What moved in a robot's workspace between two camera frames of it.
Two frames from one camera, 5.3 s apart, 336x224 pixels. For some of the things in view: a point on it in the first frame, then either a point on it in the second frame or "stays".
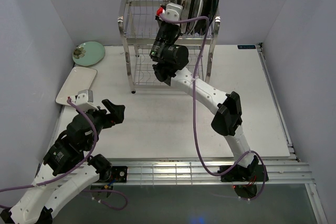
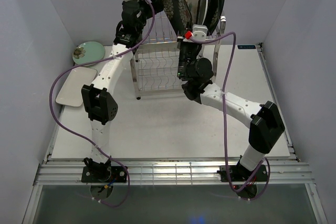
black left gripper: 116,114 -> 156,1
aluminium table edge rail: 191,174 stays
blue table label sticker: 246,46 stays
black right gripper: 179,33 -> 184,43
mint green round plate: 88,53 stays
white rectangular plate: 80,78 stays
